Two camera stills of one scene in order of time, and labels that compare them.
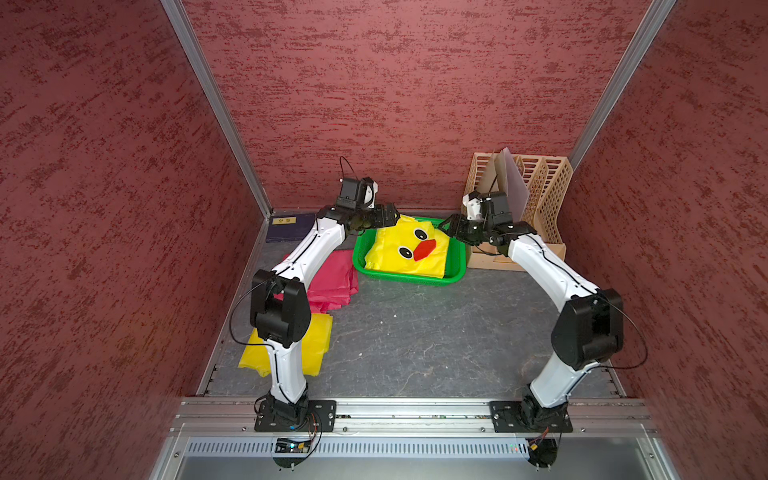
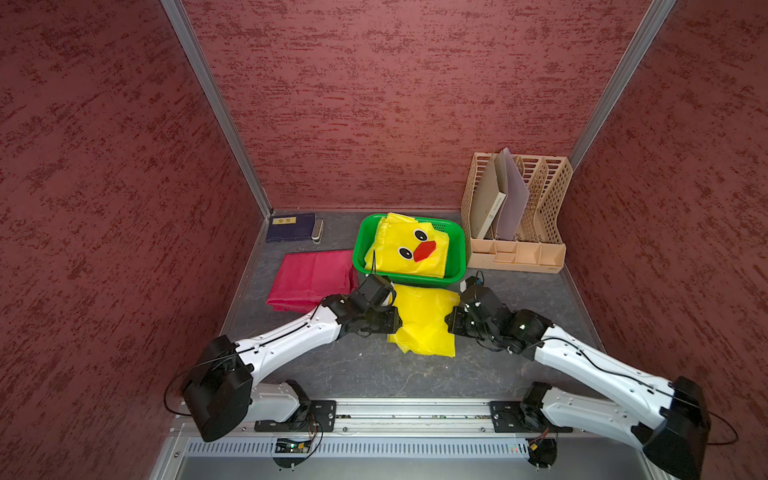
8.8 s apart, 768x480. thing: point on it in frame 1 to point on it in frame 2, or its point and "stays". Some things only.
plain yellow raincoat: [315, 343] to [423, 329]
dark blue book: [289, 228] stays
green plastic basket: [455, 260] stays
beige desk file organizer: [547, 179] stays
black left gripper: [380, 221] to [390, 325]
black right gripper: [457, 228] to [454, 320]
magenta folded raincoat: [335, 283] stays
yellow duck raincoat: [412, 246] stays
